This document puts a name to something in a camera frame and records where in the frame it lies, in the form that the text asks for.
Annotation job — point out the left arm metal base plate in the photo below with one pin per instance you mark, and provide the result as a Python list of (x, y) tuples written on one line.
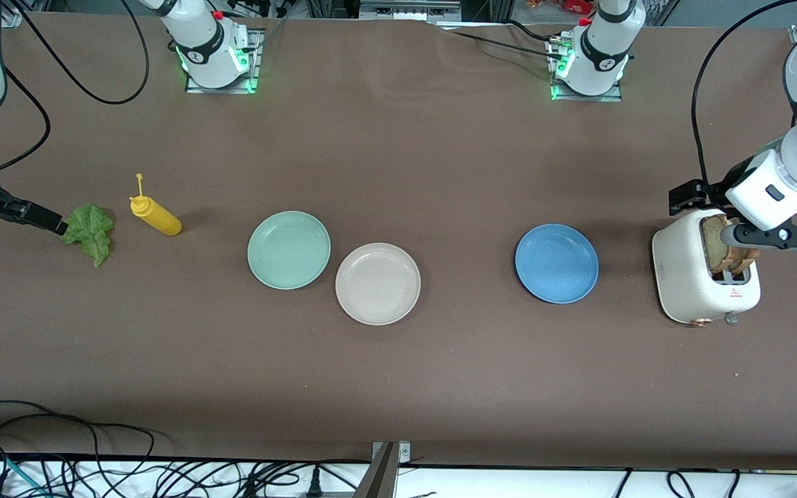
[(602, 98)]

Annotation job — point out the red orange packet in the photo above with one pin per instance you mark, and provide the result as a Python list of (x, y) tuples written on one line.
[(575, 5)]

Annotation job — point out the silver angle bracket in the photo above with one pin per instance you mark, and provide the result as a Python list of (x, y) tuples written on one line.
[(404, 453)]

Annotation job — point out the dark metal mount post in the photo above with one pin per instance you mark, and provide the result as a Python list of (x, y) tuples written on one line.
[(374, 481)]

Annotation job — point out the beige round plate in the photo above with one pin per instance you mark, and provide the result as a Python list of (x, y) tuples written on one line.
[(378, 283)]

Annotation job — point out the black power plug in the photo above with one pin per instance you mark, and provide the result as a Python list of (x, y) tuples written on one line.
[(314, 487)]

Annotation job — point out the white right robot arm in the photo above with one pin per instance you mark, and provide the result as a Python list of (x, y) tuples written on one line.
[(205, 41)]

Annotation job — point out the green lettuce leaf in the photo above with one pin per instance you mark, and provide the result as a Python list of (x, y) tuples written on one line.
[(90, 232)]

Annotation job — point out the yellow squeeze bottle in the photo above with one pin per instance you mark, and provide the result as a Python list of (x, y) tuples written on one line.
[(158, 218)]

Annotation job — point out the white lower bench ledge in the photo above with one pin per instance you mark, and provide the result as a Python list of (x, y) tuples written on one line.
[(509, 484)]

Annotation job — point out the blue round plate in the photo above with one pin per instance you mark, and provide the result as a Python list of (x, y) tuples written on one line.
[(556, 264)]

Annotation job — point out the green round plate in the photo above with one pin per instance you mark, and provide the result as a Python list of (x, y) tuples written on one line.
[(288, 250)]

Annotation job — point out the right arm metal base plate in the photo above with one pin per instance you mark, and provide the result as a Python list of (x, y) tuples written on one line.
[(222, 90)]

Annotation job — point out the brown bread slice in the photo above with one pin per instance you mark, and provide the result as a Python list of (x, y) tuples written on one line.
[(750, 259), (717, 250)]

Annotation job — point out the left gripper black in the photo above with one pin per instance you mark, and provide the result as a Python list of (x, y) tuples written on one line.
[(713, 193)]

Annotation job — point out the white two-slot toaster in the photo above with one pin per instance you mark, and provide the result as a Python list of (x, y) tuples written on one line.
[(682, 277)]

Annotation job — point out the aluminium frame with sockets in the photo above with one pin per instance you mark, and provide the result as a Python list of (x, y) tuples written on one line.
[(409, 8)]

